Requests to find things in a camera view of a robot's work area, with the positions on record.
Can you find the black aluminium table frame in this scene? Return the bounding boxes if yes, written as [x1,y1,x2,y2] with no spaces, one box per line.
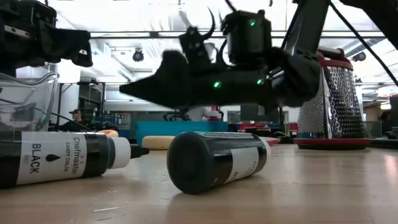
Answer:
[228,136,398,150]

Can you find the red crate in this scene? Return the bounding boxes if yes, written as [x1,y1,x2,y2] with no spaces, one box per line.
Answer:
[238,123,269,131]

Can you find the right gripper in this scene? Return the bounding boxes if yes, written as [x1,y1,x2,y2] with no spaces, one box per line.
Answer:
[119,50,280,110]

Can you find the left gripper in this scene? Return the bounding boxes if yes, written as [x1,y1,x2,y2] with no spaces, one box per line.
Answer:
[0,0,93,77]

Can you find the red steel box grater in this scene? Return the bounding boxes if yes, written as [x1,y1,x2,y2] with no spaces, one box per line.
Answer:
[294,46,371,151]

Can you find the orange glazed toy donut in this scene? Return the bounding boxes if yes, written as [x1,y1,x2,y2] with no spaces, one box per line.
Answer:
[96,129,119,138]

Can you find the yellow sponge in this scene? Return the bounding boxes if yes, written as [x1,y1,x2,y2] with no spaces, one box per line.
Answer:
[142,135,175,151]

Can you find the red snack packet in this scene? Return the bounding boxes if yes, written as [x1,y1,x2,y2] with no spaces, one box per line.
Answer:
[259,136,280,146]

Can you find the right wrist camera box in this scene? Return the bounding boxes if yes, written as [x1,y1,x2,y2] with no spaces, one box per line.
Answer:
[222,9,273,67]

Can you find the red food colouring bottle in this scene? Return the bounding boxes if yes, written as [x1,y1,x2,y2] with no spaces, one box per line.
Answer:
[206,106,222,122]

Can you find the blue plastic bin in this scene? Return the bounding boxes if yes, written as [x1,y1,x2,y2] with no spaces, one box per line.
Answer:
[136,121,230,141]

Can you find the black monitor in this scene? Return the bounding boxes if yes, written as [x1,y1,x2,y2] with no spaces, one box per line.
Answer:
[239,104,272,123]

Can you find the clear plastic container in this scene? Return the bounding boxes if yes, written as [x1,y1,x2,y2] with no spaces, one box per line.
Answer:
[0,72,60,134]

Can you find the person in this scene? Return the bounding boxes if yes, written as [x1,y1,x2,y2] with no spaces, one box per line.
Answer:
[187,105,208,122]
[58,108,94,132]

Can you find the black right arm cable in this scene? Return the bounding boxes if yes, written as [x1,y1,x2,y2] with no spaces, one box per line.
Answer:
[328,0,398,87]

